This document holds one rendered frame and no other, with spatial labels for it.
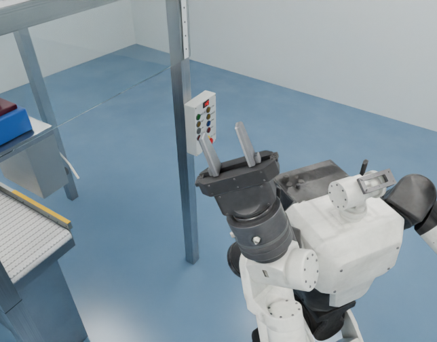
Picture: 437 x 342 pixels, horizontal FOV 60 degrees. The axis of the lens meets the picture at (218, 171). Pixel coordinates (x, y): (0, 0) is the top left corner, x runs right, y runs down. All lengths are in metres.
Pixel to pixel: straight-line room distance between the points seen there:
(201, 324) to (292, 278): 1.58
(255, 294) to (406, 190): 0.53
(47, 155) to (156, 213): 1.53
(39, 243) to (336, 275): 1.05
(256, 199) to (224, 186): 0.05
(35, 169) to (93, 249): 1.36
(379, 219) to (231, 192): 0.50
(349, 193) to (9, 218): 1.29
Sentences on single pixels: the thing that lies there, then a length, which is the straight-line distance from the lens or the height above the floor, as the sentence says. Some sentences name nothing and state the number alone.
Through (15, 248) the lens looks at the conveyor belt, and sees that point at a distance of 1.55.
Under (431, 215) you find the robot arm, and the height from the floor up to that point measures 1.21.
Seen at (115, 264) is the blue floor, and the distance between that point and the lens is 2.47.
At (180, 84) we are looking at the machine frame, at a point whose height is 1.19.
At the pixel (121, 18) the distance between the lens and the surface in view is 1.31.
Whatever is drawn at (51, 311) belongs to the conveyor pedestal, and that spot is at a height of 0.37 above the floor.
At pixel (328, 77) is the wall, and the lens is 4.23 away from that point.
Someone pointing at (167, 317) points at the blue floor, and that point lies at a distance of 2.20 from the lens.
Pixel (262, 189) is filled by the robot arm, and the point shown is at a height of 1.53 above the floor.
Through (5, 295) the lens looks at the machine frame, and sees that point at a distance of 1.39.
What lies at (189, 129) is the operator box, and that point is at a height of 0.98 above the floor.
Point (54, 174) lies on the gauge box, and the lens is 1.35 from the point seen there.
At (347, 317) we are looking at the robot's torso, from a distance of 1.28.
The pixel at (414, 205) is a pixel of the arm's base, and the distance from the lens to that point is 1.05.
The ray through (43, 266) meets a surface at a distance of 1.57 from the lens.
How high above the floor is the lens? 1.87
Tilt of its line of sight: 38 degrees down
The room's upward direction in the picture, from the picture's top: straight up
